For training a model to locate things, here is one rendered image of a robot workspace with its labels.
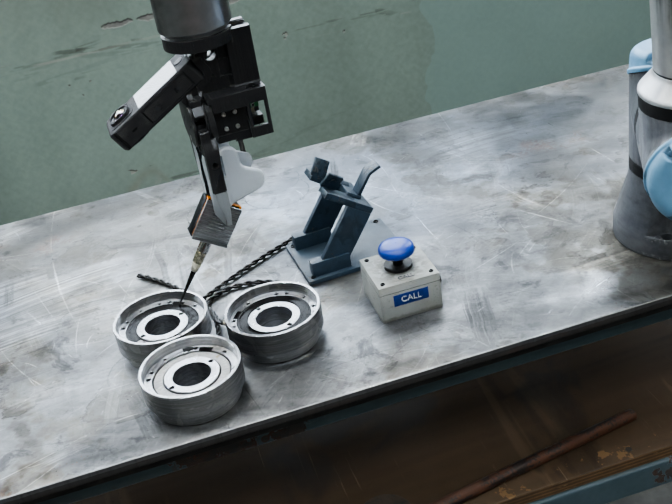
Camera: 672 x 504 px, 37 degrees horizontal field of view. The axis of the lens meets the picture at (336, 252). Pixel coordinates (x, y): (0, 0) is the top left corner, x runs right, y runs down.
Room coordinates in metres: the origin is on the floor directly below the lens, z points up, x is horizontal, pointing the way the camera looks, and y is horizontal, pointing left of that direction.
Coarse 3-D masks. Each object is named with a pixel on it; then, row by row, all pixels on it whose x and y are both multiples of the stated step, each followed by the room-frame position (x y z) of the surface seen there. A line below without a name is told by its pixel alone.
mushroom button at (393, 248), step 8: (384, 240) 0.95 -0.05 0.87; (392, 240) 0.94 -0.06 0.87; (400, 240) 0.94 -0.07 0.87; (408, 240) 0.94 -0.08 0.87; (384, 248) 0.93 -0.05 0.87; (392, 248) 0.93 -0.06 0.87; (400, 248) 0.92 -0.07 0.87; (408, 248) 0.92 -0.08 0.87; (384, 256) 0.92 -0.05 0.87; (392, 256) 0.92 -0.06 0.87; (400, 256) 0.92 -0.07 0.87; (408, 256) 0.92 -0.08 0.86; (400, 264) 0.93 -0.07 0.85
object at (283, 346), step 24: (264, 288) 0.95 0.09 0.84; (288, 288) 0.95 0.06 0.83; (312, 288) 0.93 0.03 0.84; (264, 312) 0.92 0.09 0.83; (288, 312) 0.91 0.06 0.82; (240, 336) 0.86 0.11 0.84; (264, 336) 0.85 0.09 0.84; (288, 336) 0.85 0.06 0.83; (312, 336) 0.87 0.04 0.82; (264, 360) 0.86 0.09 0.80; (288, 360) 0.86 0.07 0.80
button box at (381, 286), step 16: (416, 256) 0.95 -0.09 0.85; (368, 272) 0.93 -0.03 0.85; (384, 272) 0.93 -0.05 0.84; (400, 272) 0.92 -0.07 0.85; (416, 272) 0.92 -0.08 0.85; (432, 272) 0.91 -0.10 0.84; (368, 288) 0.94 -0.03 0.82; (384, 288) 0.90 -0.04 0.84; (400, 288) 0.90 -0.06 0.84; (416, 288) 0.90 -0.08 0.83; (432, 288) 0.91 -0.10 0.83; (384, 304) 0.89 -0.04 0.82; (400, 304) 0.90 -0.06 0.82; (416, 304) 0.90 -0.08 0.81; (432, 304) 0.91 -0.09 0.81; (384, 320) 0.89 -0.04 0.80
